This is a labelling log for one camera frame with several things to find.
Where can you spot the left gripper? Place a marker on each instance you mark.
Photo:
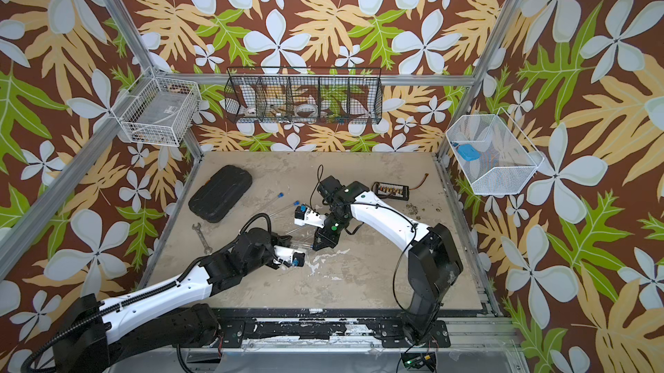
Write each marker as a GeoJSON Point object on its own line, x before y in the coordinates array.
{"type": "Point", "coordinates": [278, 239]}

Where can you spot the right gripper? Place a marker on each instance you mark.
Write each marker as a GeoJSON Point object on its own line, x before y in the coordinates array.
{"type": "Point", "coordinates": [323, 238]}

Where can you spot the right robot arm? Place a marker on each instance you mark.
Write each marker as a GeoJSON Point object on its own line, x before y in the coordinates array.
{"type": "Point", "coordinates": [433, 261]}

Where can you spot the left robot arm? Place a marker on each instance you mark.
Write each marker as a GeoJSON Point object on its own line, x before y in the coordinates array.
{"type": "Point", "coordinates": [98, 334]}

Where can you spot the metal wrench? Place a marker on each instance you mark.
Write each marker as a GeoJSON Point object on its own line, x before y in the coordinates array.
{"type": "Point", "coordinates": [198, 230]}

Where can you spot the black tool case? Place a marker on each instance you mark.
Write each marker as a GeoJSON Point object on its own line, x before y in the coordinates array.
{"type": "Point", "coordinates": [220, 193]}

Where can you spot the blue item in basket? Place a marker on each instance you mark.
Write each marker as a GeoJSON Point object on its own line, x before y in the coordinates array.
{"type": "Point", "coordinates": [467, 152]}

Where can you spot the white mesh basket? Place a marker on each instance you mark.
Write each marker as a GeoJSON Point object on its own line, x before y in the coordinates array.
{"type": "Point", "coordinates": [509, 159]}

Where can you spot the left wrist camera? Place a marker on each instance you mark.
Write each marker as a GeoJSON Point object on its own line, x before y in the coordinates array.
{"type": "Point", "coordinates": [289, 257]}

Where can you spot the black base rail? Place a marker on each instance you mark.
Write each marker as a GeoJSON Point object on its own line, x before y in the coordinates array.
{"type": "Point", "coordinates": [388, 328]}

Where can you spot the black wire basket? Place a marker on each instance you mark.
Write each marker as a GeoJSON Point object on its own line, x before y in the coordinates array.
{"type": "Point", "coordinates": [309, 95]}

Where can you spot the white wire basket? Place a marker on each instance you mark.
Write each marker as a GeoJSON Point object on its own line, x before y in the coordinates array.
{"type": "Point", "coordinates": [160, 111]}

